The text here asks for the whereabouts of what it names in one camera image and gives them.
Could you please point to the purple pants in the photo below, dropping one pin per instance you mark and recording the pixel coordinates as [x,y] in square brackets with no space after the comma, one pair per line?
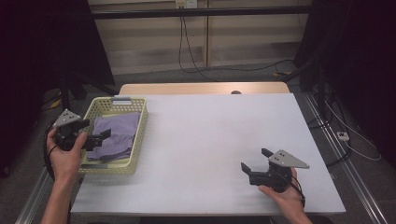
[116,133]

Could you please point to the black horizontal bar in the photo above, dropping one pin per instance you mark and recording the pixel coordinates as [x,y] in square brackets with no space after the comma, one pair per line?
[199,12]

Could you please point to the person's right hand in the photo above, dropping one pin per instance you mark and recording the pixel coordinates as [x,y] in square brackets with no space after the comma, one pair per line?
[291,199]

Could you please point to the white wall socket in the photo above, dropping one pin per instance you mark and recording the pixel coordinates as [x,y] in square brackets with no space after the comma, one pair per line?
[186,3]

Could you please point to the pale yellow perforated basket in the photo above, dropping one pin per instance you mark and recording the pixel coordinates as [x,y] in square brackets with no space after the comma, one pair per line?
[138,130]

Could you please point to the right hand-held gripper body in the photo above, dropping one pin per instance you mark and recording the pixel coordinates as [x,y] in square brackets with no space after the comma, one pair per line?
[280,175]

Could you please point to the metal floor rail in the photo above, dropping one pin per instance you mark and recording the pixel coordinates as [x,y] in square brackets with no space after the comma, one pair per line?
[32,199]
[351,174]

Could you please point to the light wooden table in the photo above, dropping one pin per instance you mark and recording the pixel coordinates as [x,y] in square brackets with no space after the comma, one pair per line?
[186,88]

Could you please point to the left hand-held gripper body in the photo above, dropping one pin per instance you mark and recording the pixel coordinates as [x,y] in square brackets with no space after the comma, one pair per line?
[67,130]

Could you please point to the dark curtain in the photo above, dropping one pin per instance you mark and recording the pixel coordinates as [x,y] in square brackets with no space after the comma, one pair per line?
[37,56]
[358,56]

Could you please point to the white power strip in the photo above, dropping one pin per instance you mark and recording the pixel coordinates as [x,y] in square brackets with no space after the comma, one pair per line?
[343,136]

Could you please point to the white table cover sheet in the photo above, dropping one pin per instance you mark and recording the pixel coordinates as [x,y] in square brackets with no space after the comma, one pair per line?
[202,140]

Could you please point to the person's left hand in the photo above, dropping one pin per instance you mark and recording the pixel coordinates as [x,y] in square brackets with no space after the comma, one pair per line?
[67,165]

